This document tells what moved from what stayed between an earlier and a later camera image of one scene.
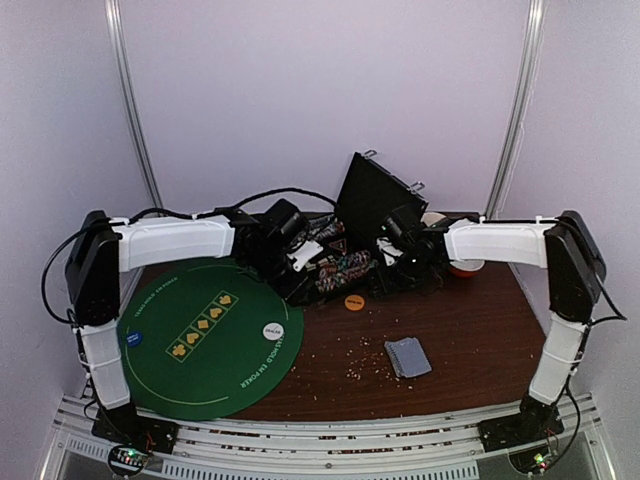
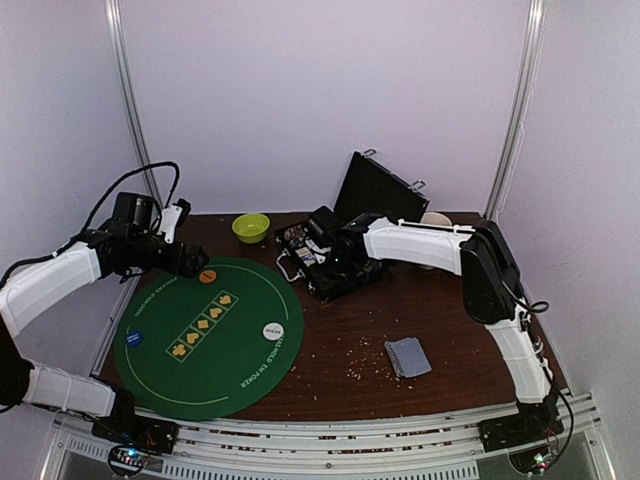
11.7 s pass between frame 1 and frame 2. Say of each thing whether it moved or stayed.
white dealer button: stayed
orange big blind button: moved
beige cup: stayed
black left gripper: moved
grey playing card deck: stayed
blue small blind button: stayed
